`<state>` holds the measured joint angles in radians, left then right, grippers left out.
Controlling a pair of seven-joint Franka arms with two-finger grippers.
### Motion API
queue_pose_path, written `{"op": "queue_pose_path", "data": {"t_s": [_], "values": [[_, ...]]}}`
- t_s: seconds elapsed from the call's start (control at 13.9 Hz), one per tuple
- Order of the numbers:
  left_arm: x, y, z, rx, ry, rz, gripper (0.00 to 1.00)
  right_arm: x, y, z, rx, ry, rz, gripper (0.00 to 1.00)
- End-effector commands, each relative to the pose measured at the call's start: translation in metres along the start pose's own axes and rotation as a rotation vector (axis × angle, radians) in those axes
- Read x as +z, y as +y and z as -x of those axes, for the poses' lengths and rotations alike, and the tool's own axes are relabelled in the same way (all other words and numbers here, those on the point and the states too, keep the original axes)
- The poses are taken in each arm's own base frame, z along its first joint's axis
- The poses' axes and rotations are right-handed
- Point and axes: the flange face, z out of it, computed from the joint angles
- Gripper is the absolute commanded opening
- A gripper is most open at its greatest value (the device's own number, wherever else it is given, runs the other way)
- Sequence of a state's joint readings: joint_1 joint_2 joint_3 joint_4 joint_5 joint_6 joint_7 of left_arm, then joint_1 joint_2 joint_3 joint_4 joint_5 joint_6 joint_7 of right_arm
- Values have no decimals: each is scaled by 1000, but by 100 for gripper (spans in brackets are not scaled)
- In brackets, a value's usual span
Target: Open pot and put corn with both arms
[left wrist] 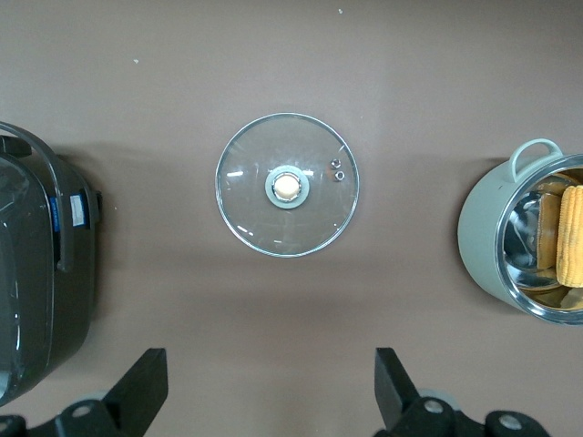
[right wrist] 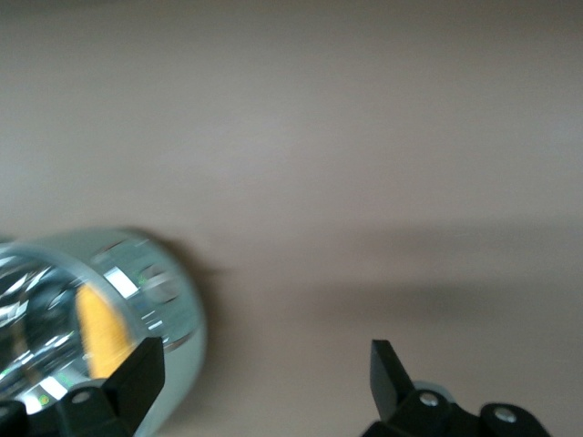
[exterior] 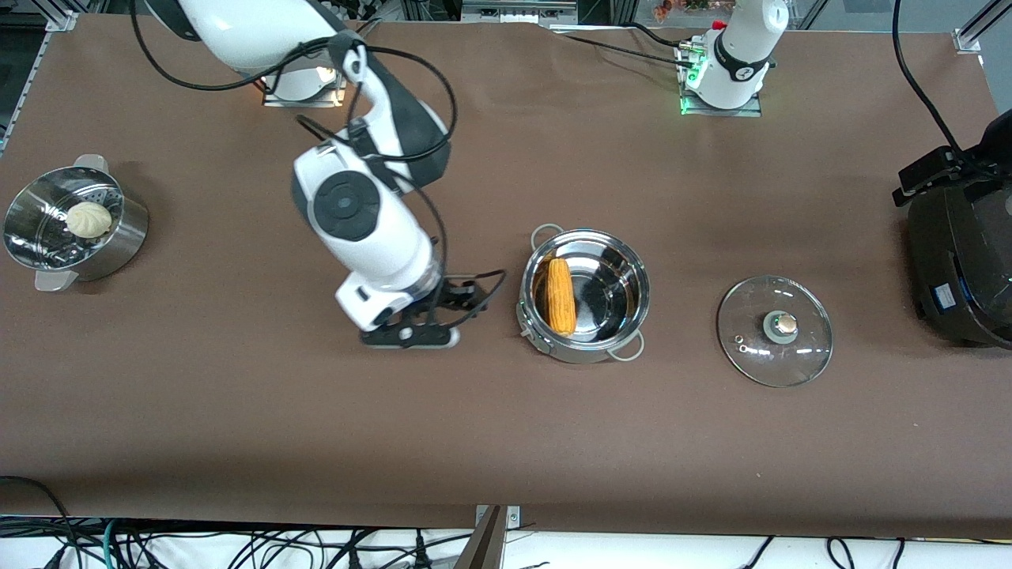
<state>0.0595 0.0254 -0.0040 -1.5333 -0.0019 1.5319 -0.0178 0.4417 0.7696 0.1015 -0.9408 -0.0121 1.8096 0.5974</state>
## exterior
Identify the metal table edge bracket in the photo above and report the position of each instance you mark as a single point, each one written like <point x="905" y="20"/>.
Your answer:
<point x="512" y="518"/>

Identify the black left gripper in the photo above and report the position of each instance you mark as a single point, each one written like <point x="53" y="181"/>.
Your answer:
<point x="978" y="159"/>

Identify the dark metal bar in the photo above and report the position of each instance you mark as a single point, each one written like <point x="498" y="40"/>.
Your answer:
<point x="482" y="549"/>

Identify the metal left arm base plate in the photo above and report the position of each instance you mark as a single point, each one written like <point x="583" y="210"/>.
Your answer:
<point x="751" y="112"/>

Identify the white steamed bun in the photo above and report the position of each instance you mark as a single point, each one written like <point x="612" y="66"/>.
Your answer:
<point x="88" y="220"/>

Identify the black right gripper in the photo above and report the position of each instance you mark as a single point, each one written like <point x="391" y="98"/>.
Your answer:
<point x="453" y="295"/>

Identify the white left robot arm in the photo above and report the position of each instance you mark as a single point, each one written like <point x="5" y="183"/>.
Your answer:
<point x="739" y="63"/>

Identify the brown table cover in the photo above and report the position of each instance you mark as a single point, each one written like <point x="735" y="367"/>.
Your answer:
<point x="474" y="435"/>

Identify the black rice cooker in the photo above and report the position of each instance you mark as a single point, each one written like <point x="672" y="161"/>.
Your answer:
<point x="949" y="276"/>

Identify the grey background device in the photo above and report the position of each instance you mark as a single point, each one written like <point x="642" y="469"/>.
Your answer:
<point x="514" y="12"/>

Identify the yellow corn cob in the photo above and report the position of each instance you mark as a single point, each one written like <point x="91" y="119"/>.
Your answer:
<point x="560" y="296"/>

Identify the steel cooking pot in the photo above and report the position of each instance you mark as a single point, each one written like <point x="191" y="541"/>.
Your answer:
<point x="609" y="292"/>

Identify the orange background item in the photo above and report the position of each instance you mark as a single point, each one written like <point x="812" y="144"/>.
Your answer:
<point x="672" y="8"/>

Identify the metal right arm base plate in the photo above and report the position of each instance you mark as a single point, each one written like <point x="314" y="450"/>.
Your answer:
<point x="316" y="99"/>

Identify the glass pot lid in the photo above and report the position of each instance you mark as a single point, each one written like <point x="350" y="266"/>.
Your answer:
<point x="759" y="356"/>

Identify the steel steamer pot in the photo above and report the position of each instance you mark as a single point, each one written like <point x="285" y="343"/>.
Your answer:
<point x="39" y="229"/>

